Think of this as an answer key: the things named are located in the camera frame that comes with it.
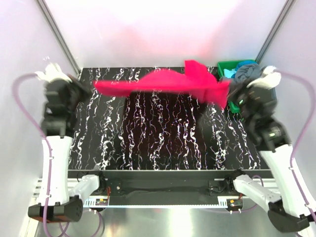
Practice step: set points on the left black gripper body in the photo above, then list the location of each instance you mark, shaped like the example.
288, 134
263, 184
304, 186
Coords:
79, 94

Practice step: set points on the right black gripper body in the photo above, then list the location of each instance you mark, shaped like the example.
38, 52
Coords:
237, 96

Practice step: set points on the red t shirt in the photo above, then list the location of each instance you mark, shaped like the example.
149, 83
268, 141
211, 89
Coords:
196, 80

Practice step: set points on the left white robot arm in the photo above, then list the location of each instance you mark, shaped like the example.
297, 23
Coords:
56, 202

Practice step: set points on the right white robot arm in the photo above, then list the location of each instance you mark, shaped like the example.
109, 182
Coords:
288, 210

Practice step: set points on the grey t shirt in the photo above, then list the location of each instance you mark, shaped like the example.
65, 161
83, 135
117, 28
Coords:
245, 72

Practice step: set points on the light blue t shirt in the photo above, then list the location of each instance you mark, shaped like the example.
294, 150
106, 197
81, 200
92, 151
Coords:
229, 73

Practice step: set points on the green plastic bin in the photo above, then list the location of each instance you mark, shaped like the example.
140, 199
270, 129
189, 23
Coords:
227, 67

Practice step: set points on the black marbled table mat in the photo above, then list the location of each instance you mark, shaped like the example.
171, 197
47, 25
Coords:
159, 131

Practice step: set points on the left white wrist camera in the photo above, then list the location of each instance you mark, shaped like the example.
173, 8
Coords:
51, 73

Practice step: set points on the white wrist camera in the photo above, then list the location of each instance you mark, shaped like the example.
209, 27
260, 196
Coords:
51, 73
268, 79

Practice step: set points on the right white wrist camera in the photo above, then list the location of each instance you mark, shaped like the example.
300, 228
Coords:
268, 79

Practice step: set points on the left aluminium frame post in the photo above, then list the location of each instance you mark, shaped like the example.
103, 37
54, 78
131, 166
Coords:
57, 34

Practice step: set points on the aluminium frame post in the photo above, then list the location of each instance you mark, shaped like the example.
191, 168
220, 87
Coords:
275, 29
57, 34

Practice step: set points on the aluminium front rail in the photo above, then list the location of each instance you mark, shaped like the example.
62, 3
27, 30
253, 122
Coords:
122, 196

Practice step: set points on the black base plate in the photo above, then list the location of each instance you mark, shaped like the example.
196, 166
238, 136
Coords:
176, 180

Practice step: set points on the right aluminium frame post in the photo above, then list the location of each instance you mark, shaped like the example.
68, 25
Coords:
275, 29

